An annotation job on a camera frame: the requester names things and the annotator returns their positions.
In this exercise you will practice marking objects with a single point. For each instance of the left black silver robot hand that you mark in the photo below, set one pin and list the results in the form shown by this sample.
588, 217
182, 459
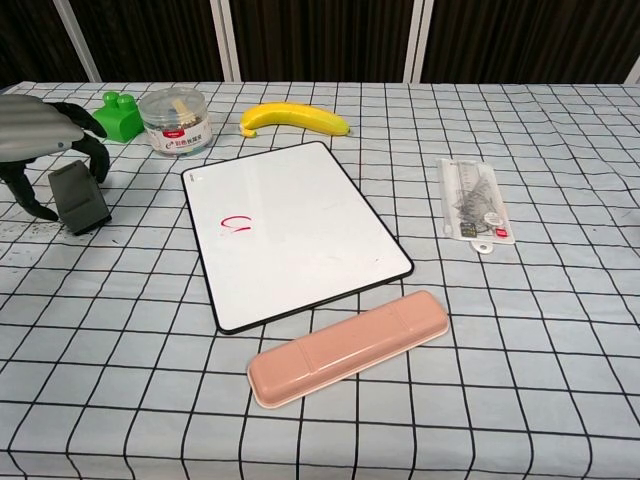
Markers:
35, 130

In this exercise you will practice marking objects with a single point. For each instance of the grey whiteboard eraser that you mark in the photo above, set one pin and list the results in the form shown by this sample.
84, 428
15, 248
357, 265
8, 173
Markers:
80, 205

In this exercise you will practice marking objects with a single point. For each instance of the white whiteboard black rim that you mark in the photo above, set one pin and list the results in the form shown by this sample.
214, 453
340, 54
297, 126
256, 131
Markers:
295, 230

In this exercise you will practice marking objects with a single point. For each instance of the green toy building block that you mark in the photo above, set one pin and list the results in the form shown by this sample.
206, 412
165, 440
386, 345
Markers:
122, 122

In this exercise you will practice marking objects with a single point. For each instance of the clear jar of clips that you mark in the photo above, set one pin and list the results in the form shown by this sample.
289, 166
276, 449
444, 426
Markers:
175, 125

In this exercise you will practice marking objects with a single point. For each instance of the yellow banana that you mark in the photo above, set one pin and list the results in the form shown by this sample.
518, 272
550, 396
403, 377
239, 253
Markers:
295, 117

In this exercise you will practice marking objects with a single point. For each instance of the pink pencil case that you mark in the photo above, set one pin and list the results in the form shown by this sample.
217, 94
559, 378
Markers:
350, 345

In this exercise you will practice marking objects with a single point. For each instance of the clear packaged ruler set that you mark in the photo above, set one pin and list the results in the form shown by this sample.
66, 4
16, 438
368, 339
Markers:
472, 200

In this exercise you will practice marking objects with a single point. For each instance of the checked light blue tablecloth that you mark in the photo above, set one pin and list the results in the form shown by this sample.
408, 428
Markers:
500, 350

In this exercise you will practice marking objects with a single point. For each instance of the white partition frame post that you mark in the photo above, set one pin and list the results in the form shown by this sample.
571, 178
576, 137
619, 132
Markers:
417, 40
225, 40
80, 45
634, 70

